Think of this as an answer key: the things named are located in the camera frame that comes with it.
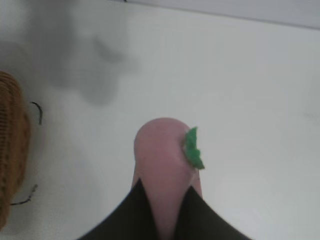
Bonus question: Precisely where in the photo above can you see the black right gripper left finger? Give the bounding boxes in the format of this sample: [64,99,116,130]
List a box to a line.
[78,178,160,240]

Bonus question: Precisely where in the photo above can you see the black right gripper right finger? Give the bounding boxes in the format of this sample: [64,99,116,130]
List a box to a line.
[173,185,256,240]

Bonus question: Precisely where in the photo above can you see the brown woven wicker basket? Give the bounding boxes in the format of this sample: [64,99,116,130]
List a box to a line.
[0,70,32,228]

